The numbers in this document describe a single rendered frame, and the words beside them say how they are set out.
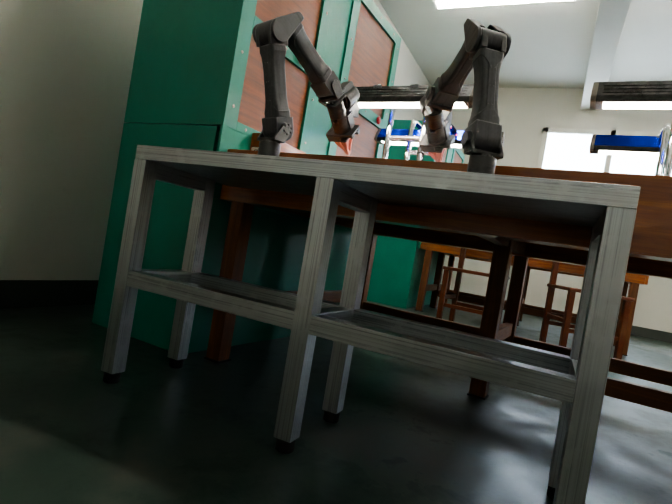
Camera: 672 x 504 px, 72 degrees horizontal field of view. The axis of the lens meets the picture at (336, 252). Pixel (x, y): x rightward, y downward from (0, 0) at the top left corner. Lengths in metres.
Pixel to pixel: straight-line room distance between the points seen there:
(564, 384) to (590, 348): 0.08
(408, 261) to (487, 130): 3.36
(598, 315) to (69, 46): 2.22
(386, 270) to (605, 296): 3.69
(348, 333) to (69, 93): 1.79
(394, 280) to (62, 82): 3.17
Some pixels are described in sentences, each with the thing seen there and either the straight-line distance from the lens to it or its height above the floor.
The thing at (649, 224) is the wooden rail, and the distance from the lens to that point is 1.29.
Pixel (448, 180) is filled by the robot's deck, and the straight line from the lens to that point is 0.97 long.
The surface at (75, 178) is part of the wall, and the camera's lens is 2.44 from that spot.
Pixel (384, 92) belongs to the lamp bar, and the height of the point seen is 1.08.
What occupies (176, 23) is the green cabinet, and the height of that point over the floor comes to 1.23.
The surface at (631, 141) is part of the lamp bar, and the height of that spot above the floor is 1.08.
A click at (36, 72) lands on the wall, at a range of 2.36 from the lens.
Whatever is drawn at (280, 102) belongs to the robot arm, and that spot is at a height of 0.86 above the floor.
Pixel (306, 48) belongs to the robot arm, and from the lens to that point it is 1.50.
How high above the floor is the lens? 0.49
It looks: 1 degrees down
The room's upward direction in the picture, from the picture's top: 10 degrees clockwise
